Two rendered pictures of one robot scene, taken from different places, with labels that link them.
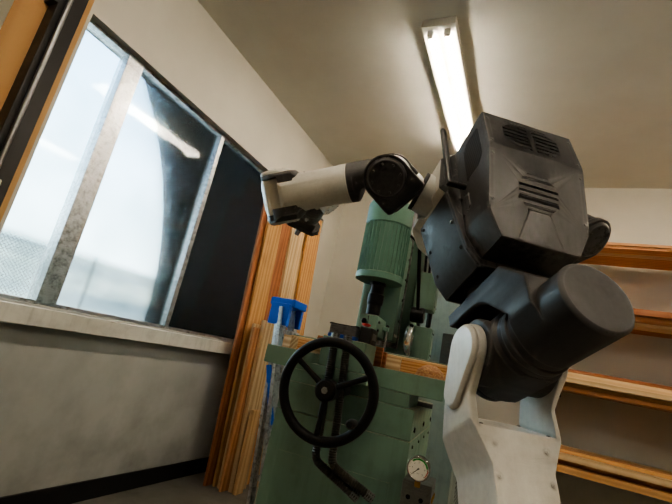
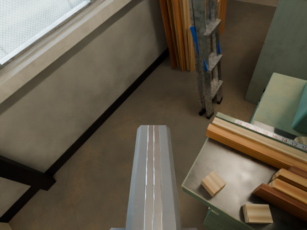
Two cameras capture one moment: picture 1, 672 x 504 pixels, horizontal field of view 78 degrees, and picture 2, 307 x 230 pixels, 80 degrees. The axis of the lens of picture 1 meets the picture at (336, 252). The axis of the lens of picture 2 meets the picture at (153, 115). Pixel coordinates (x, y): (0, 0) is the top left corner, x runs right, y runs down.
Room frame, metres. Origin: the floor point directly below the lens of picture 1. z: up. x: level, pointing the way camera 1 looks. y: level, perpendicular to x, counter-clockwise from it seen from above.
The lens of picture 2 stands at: (1.38, 0.12, 1.39)
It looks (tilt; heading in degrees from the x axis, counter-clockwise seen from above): 55 degrees down; 28
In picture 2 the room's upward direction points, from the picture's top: 19 degrees counter-clockwise
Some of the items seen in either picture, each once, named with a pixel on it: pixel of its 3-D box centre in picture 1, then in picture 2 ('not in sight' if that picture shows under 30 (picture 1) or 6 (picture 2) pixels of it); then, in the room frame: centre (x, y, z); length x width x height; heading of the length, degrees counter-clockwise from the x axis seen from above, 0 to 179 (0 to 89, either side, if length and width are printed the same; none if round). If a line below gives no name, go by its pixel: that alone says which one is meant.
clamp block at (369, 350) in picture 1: (347, 355); not in sight; (1.34, -0.10, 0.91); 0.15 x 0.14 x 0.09; 69
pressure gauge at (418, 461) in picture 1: (418, 471); not in sight; (1.23, -0.34, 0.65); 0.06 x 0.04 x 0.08; 69
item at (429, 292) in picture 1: (427, 293); not in sight; (1.67, -0.40, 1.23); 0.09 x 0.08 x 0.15; 159
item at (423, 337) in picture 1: (419, 342); not in sight; (1.64, -0.39, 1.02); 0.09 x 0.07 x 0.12; 69
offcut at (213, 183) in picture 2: (290, 341); (213, 183); (1.49, 0.09, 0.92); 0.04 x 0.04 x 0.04; 48
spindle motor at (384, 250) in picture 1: (385, 243); not in sight; (1.52, -0.18, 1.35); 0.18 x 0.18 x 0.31
